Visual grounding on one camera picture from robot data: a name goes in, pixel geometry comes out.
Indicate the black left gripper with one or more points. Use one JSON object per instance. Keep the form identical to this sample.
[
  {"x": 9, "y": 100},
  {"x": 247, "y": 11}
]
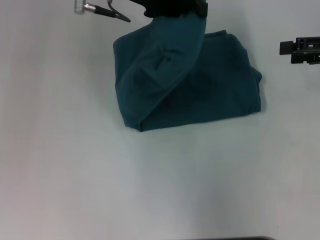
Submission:
[{"x": 170, "y": 7}]

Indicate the teal FREE print t-shirt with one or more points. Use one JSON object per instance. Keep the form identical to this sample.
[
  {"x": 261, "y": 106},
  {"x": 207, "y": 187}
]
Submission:
[{"x": 180, "y": 82}]

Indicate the black flat panel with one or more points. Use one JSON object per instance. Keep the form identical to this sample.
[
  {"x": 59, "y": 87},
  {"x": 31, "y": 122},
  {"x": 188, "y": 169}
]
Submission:
[{"x": 245, "y": 238}]

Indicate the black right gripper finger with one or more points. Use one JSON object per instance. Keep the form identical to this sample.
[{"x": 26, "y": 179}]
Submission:
[
  {"x": 305, "y": 58},
  {"x": 300, "y": 45}
]

